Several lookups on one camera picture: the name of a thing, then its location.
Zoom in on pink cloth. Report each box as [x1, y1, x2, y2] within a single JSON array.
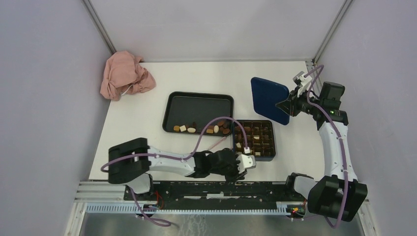
[[100, 51, 156, 101]]

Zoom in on black chocolate tray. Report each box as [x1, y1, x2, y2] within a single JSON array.
[[162, 91, 234, 135]]

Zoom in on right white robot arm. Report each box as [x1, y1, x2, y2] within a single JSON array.
[[276, 82, 368, 225]]

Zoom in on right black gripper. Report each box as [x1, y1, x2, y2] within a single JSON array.
[[276, 86, 323, 117]]

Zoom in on blue chocolate box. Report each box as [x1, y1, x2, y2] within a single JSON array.
[[232, 119, 276, 162]]

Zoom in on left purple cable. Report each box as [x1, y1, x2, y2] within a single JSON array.
[[100, 117, 250, 227]]

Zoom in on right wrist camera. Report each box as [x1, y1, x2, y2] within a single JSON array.
[[293, 71, 313, 97]]

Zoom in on pink cat paw tongs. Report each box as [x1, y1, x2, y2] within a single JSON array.
[[208, 137, 227, 151]]

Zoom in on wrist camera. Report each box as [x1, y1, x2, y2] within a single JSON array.
[[293, 71, 313, 97], [237, 147, 256, 173]]

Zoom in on white oval flat chocolate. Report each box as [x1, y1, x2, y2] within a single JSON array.
[[187, 127, 196, 133]]

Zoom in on blue tin lid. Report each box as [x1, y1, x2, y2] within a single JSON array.
[[250, 77, 290, 125]]

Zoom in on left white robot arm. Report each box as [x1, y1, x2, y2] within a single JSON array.
[[100, 138, 256, 201]]

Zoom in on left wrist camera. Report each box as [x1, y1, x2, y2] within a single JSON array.
[[237, 147, 256, 173]]

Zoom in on white cube chocolate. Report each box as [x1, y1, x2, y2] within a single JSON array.
[[179, 125, 187, 132]]

